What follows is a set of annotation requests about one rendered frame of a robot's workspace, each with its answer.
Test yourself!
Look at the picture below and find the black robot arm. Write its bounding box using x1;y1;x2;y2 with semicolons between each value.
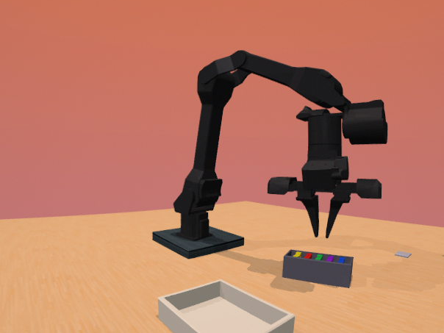
173;50;387;241

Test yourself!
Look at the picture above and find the white shallow square tray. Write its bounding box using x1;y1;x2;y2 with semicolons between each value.
158;279;295;333

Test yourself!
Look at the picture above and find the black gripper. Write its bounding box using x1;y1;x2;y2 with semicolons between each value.
268;145;382;238

